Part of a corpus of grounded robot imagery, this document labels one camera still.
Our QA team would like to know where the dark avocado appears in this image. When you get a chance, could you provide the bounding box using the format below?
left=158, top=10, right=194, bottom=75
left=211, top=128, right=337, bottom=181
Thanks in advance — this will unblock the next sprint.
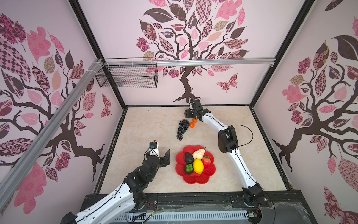
left=184, top=153, right=194, bottom=165

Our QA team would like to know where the cream pear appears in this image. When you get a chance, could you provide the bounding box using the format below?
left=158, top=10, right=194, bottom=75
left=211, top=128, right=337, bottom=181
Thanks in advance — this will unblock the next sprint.
left=192, top=148, right=206, bottom=160

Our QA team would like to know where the red flower-shaped bowl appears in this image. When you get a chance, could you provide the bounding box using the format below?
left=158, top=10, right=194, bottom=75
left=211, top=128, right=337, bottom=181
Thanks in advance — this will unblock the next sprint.
left=175, top=146, right=216, bottom=184

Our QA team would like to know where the yellow lemon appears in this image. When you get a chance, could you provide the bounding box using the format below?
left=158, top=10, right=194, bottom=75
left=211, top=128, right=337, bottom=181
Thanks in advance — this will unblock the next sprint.
left=193, top=159, right=204, bottom=174

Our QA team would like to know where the red strawberry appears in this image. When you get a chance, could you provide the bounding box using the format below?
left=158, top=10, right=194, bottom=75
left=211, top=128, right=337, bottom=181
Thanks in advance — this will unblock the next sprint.
left=201, top=155, right=211, bottom=167

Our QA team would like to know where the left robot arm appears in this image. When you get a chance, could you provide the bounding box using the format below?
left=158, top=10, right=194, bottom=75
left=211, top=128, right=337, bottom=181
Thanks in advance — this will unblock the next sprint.
left=61, top=149, right=171, bottom=224

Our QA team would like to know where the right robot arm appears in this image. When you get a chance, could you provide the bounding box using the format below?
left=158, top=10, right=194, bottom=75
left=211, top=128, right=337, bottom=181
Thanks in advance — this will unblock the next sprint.
left=185, top=99, right=264, bottom=208

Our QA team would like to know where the black grape bunch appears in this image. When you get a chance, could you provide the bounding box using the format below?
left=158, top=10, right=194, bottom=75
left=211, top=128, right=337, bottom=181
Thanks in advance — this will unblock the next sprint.
left=176, top=119, right=190, bottom=141

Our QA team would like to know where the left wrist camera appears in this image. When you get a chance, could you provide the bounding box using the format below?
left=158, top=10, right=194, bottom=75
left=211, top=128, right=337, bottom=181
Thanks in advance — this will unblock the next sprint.
left=149, top=140, right=159, bottom=158

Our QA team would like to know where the white slotted cable duct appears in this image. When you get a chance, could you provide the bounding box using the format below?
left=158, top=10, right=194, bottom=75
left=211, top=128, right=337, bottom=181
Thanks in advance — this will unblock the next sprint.
left=111, top=211, right=249, bottom=224

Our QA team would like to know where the black wire basket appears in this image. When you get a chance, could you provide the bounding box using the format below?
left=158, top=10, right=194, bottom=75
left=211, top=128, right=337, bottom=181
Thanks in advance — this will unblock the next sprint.
left=95, top=57, right=159, bottom=88

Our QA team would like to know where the aluminium rail back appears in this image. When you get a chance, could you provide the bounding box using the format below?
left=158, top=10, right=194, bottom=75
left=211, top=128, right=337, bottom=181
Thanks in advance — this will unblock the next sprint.
left=104, top=58, right=276, bottom=67

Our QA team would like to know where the aluminium rail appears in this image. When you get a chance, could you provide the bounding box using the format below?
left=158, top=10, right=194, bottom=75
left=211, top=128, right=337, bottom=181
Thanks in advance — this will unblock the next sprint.
left=1, top=58, right=103, bottom=209
left=104, top=58, right=276, bottom=67

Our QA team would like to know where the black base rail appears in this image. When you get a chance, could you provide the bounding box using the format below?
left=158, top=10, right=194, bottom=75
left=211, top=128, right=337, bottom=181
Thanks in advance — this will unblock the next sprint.
left=133, top=190, right=317, bottom=224

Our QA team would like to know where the aluminium rail left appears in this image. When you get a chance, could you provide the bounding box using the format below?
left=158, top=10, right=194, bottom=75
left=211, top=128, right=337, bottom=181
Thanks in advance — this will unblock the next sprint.
left=1, top=58, right=103, bottom=209

